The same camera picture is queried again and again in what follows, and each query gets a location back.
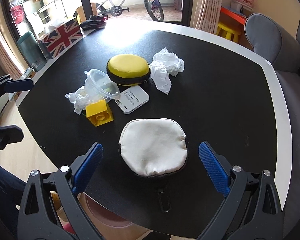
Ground union jack tissue box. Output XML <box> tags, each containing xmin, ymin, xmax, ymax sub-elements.
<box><xmin>38</xmin><ymin>17</ymin><xmax>83</xmax><ymax>59</ymax></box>

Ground dark folded cloth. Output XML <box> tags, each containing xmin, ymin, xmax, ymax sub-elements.
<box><xmin>79</xmin><ymin>15</ymin><xmax>108</xmax><ymax>31</ymax></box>

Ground green thermos bottle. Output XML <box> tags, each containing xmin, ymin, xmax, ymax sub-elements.
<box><xmin>17</xmin><ymin>31</ymin><xmax>47</xmax><ymax>72</ymax></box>

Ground white tissue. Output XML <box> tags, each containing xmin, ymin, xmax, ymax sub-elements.
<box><xmin>65</xmin><ymin>86</ymin><xmax>93</xmax><ymax>115</ymax></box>

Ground pink trash bin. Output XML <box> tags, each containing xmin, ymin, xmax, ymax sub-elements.
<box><xmin>79</xmin><ymin>193</ymin><xmax>150</xmax><ymax>239</ymax></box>

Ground grey fabric sofa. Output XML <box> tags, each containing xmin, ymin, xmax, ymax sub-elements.
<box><xmin>244</xmin><ymin>13</ymin><xmax>300</xmax><ymax>239</ymax></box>

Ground yellow toy building block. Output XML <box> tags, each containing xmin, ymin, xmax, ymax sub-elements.
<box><xmin>85</xmin><ymin>99</ymin><xmax>114</xmax><ymax>127</ymax></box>

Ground yellow black round case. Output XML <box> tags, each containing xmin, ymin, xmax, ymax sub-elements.
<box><xmin>106</xmin><ymin>54</ymin><xmax>151</xmax><ymax>86</ymax></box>

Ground white fabric zip pouch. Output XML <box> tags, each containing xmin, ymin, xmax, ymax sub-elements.
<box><xmin>119</xmin><ymin>118</ymin><xmax>188</xmax><ymax>178</ymax></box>

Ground clear plastic cup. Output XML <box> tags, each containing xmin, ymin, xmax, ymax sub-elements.
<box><xmin>84</xmin><ymin>69</ymin><xmax>120</xmax><ymax>101</ymax></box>

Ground yellow plastic stool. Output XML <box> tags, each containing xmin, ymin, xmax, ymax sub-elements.
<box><xmin>217</xmin><ymin>21</ymin><xmax>242</xmax><ymax>43</ymax></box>

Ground white square card box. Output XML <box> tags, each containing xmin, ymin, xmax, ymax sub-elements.
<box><xmin>115</xmin><ymin>85</ymin><xmax>149</xmax><ymax>114</ymax></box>

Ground large crumpled white paper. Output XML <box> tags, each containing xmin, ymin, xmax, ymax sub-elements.
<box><xmin>149</xmin><ymin>48</ymin><xmax>185</xmax><ymax>94</ymax></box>

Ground pink patterned curtain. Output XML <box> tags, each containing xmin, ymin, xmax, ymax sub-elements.
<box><xmin>190</xmin><ymin>0</ymin><xmax>222</xmax><ymax>34</ymax></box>

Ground blue trouser legs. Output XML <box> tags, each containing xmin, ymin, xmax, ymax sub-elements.
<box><xmin>0</xmin><ymin>166</ymin><xmax>26</xmax><ymax>237</ymax></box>

